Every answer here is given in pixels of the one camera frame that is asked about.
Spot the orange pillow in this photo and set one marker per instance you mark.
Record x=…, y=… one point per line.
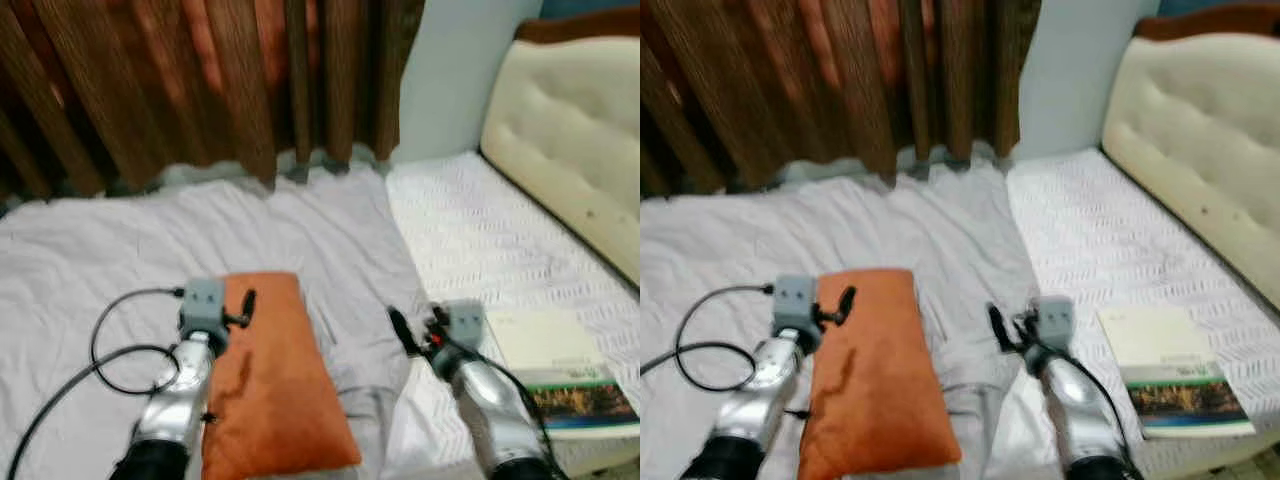
x=270, y=390
x=875, y=390

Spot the white and green book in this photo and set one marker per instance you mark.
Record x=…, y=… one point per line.
x=545, y=345
x=1160, y=345

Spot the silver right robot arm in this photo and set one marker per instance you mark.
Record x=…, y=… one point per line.
x=490, y=410
x=1080, y=410

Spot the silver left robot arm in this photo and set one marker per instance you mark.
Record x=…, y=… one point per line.
x=760, y=400
x=175, y=410

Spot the white patterned mattress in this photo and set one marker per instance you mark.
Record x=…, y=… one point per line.
x=480, y=230
x=1100, y=230

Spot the grey duvet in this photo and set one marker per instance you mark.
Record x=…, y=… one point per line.
x=100, y=240
x=720, y=240

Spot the brown curtain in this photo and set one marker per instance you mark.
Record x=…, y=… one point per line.
x=790, y=80
x=150, y=80

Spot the cream tufted headboard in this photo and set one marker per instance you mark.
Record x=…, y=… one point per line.
x=570, y=120
x=1200, y=120

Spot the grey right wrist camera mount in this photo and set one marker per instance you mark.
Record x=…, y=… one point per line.
x=465, y=322
x=1056, y=320

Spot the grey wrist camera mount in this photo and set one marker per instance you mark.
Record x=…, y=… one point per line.
x=465, y=322
x=203, y=300
x=1056, y=320
x=796, y=298

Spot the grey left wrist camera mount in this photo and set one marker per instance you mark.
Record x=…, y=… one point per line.
x=203, y=300
x=796, y=298

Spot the brown wooden headboard frame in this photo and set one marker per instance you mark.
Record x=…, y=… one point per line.
x=1210, y=20
x=590, y=22

